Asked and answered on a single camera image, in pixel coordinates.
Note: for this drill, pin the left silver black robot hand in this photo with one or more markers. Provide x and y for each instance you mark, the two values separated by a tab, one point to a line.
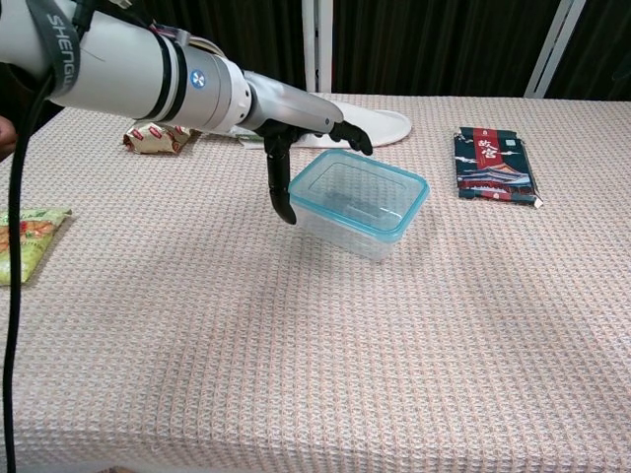
296	106

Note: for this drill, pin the clear blue-rimmed plastic container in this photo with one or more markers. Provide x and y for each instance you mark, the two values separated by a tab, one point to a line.
355	192

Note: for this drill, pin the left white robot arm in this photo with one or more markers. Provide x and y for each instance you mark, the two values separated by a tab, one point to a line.
128	69

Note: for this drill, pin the person's bare hand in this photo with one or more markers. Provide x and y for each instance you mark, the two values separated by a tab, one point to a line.
5	138

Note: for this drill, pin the white slipper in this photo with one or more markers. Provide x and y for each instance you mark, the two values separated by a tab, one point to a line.
384	125

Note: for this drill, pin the black curtain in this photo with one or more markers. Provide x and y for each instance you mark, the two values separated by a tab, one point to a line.
419	39

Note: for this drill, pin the gold red snack bag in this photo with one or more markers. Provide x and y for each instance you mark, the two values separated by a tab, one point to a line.
153	140

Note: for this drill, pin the dark blue palace print packet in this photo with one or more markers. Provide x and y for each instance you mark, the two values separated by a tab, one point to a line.
493	167

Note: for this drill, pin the pink waffle tablecloth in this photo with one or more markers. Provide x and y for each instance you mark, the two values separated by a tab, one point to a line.
246	345

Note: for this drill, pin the green snack bag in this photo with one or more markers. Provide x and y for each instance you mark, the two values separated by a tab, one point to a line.
42	236

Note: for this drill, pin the white frame post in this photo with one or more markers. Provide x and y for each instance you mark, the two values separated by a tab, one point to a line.
309	44
554	49

